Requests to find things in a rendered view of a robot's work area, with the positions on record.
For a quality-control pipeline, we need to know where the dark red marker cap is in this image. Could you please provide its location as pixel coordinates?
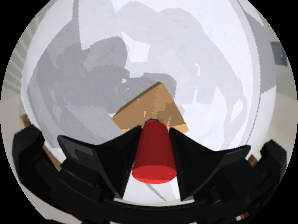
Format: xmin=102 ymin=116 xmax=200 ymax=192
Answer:
xmin=132 ymin=121 xmax=177 ymax=184

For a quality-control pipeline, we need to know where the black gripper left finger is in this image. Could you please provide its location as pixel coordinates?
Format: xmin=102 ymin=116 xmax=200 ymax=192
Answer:
xmin=57 ymin=125 xmax=141 ymax=200

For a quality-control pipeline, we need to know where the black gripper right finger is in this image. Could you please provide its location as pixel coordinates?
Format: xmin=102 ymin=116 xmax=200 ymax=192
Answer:
xmin=169 ymin=127 xmax=251 ymax=202

